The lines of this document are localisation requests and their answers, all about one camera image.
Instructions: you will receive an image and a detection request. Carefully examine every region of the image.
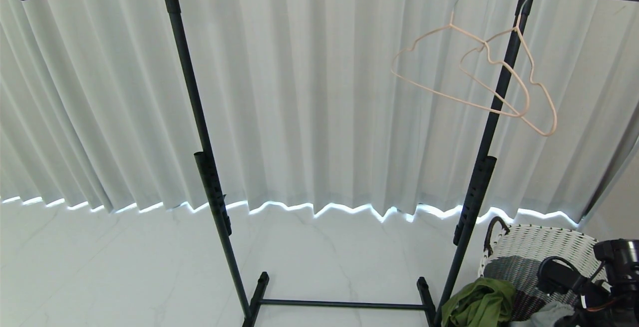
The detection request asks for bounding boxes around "pink clothes hanger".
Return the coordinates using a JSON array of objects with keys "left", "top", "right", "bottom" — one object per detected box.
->
[
  {"left": 459, "top": 0, "right": 558, "bottom": 137},
  {"left": 391, "top": 0, "right": 531, "bottom": 118}
]

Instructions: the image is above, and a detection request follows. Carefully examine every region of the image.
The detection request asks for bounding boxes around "pale grey garment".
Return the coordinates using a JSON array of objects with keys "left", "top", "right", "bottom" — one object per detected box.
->
[{"left": 529, "top": 301, "right": 577, "bottom": 327}]

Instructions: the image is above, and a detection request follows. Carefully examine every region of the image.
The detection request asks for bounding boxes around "white laundry basket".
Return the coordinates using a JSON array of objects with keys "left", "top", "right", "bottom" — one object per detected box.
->
[{"left": 479, "top": 216, "right": 607, "bottom": 323}]

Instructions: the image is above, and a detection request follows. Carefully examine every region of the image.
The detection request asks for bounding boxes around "white curtain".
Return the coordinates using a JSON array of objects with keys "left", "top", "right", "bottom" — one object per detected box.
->
[{"left": 0, "top": 0, "right": 639, "bottom": 224}]

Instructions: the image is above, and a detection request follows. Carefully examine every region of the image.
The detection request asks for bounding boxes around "green garment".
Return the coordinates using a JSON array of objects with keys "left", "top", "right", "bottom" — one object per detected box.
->
[{"left": 441, "top": 277, "right": 517, "bottom": 327}]

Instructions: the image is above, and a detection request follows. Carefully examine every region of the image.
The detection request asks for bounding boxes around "black cable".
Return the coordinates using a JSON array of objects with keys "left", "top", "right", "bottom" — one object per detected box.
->
[{"left": 538, "top": 256, "right": 584, "bottom": 282}]

